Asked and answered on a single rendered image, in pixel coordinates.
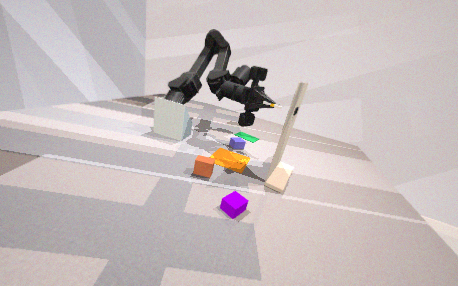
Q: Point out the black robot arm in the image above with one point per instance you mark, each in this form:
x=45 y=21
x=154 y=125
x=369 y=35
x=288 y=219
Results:
x=185 y=87

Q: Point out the orange cube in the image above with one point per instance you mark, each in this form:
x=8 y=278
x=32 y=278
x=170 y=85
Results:
x=204 y=166

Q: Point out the purple cube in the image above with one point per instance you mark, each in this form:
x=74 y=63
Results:
x=233 y=204
x=237 y=143

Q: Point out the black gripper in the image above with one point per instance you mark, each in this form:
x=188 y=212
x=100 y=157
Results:
x=246 y=95

